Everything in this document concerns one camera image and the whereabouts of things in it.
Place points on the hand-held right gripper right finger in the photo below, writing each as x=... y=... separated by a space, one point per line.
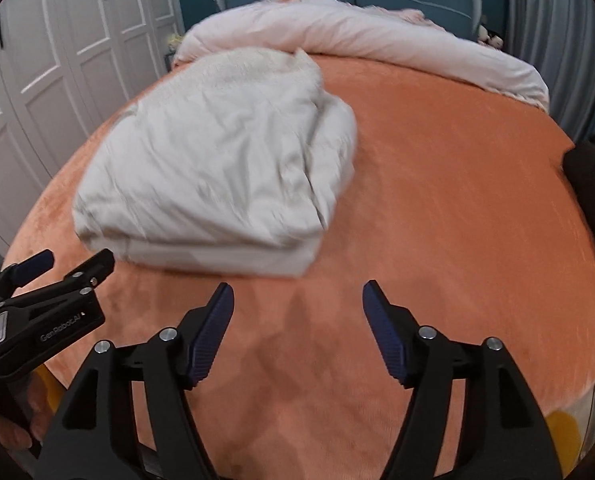
x=385 y=330

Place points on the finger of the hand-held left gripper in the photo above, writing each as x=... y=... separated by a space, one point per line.
x=32 y=267
x=87 y=272

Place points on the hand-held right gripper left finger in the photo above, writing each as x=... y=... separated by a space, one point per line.
x=207 y=340

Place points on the white puffer jacket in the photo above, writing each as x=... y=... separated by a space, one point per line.
x=217 y=160

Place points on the person's left hand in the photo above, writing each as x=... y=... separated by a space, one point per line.
x=40 y=410

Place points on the orange bed blanket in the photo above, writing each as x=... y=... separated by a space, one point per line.
x=452 y=210

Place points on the yellow garment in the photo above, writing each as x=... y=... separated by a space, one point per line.
x=565 y=427

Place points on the white panelled wardrobe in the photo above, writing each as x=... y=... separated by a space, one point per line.
x=52 y=60

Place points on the pink duvet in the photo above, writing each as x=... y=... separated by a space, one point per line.
x=377 y=35

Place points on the small plush toys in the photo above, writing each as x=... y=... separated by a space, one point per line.
x=488 y=36

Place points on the grey-blue curtain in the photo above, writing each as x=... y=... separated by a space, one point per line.
x=552 y=10

